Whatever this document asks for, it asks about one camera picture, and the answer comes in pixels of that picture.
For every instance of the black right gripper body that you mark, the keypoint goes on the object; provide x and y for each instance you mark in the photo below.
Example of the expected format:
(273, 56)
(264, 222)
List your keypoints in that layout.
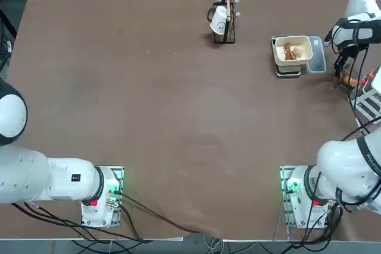
(351, 53)

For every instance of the beige round bread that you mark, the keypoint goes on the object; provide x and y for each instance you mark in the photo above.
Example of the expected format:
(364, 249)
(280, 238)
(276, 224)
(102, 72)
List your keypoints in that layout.
(298, 51)

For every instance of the brown pretzel bread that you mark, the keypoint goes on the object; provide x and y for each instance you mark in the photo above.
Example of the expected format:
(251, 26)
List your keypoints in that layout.
(288, 55)

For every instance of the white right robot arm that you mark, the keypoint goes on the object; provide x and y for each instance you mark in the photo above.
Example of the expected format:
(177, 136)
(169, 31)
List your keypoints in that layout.
(336, 176)

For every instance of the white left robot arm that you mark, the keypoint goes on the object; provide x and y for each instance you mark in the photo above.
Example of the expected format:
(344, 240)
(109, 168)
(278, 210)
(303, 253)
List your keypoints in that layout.
(65, 179)

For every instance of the silver digital kitchen scale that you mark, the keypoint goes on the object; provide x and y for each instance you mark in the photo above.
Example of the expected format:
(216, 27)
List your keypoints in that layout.
(287, 72)

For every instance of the clear plastic lid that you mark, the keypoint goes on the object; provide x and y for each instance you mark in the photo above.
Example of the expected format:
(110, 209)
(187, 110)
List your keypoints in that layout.
(317, 63)

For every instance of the cream rectangular container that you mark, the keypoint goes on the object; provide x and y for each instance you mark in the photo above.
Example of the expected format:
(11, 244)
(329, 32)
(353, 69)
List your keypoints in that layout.
(306, 44)

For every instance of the white smiley mug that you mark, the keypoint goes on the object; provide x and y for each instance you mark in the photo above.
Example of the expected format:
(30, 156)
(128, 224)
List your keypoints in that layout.
(218, 19)

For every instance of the white three-layer storage frame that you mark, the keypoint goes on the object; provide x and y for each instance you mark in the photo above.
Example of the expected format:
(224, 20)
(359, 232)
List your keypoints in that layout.
(377, 83)

